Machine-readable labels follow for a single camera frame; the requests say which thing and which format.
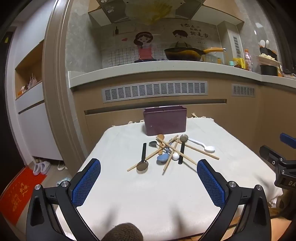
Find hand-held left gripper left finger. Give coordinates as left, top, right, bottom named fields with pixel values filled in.
left=25, top=158, right=102, bottom=241

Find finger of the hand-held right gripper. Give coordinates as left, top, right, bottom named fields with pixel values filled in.
left=279, top=133, right=296, bottom=149
left=259, top=145, right=288, bottom=168

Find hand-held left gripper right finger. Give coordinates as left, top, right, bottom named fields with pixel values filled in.
left=196, top=159, right=271, bottom=241

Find wooden chopstick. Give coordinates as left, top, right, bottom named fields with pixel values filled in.
left=127, top=137, right=179, bottom=172
left=156, top=136, right=197, bottom=169
left=163, top=138, right=179, bottom=171
left=177, top=139, right=220, bottom=160

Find white plastic spoon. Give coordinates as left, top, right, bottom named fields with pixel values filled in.
left=188, top=138, right=215, bottom=153

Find black-handled metal spoon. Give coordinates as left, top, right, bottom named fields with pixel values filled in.
left=136, top=143, right=149, bottom=172
left=178, top=134, right=189, bottom=165

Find small translucent white spoon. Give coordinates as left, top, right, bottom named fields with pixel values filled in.
left=165, top=148, right=180, bottom=161

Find blue plastic spoon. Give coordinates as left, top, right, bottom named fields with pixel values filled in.
left=157, top=147, right=174, bottom=164

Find wooden spoon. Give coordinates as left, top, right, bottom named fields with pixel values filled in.
left=157, top=134, right=165, bottom=155

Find dark grey spoon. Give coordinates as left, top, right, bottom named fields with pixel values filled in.
left=149, top=141, right=166, bottom=151

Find maroon plastic utensil holder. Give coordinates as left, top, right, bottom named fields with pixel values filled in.
left=143, top=106, right=187, bottom=136

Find kitchen counter cabinet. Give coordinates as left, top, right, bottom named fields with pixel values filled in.
left=68, top=61, right=296, bottom=167

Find grey slippers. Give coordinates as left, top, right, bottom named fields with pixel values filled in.
left=33, top=161, right=51, bottom=175

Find white table cloth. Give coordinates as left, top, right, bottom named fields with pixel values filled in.
left=55, top=117, right=284, bottom=241

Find red door mat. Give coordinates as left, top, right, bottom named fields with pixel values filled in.
left=0, top=167, right=47, bottom=225

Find black round container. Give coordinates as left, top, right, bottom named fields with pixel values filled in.
left=259, top=64, right=278, bottom=77

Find white shelf cabinet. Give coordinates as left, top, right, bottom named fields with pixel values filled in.
left=6, top=39, right=64, bottom=163

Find orange-capped bottle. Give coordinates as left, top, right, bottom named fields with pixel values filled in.
left=243, top=49, right=253, bottom=71

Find yellow box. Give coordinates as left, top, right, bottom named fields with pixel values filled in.
left=232, top=58, right=245, bottom=69

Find black holder with white spoons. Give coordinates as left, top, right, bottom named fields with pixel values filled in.
left=259, top=40, right=278, bottom=61

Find large grey vent grille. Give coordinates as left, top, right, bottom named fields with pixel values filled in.
left=101, top=81, right=208, bottom=103

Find range hood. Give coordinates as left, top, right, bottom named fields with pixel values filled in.
left=88, top=0, right=206, bottom=24

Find white wall appliance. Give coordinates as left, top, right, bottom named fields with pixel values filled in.
left=228, top=28, right=243, bottom=65

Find black wok yellow handle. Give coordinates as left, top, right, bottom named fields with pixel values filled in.
left=164, top=47, right=226, bottom=62

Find cartoon wall sticker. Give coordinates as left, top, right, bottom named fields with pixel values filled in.
left=100, top=22, right=220, bottom=67

